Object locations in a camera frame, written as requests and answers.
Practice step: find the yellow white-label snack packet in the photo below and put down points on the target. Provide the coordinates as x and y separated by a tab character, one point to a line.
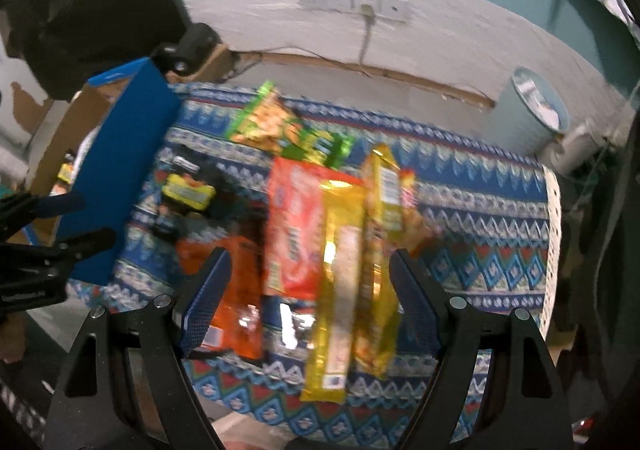
386	190

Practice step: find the wooden block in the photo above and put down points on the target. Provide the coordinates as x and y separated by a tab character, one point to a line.
217	62

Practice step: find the blue patterned tablecloth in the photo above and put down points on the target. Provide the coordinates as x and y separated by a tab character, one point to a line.
475	230

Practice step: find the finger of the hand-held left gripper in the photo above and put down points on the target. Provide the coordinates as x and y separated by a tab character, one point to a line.
75	246
62	203

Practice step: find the black clamp device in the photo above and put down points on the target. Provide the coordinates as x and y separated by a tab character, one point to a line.
192	47

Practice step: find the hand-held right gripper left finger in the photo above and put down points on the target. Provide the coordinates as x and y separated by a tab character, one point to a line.
207	295

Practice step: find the white plastic appliance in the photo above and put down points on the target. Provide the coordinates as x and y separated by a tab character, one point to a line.
570	150

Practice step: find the yellow orange snack packet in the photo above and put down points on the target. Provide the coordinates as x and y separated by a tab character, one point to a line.
375	330

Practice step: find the black yellow snack packet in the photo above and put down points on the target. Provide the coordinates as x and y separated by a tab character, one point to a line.
189	191

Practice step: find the long yellow snack packet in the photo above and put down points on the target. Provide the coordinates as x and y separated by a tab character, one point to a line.
335	305

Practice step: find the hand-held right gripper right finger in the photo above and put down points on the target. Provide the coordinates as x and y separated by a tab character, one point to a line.
415	300

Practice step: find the pale blue trash bin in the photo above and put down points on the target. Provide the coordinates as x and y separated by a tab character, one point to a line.
520	120

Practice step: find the green snack packet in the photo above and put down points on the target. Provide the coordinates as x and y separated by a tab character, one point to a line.
262	122

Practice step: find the blue cardboard box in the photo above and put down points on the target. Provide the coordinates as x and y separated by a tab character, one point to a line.
125	155

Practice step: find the red snack packet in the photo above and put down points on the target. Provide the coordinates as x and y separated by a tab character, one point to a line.
295	230

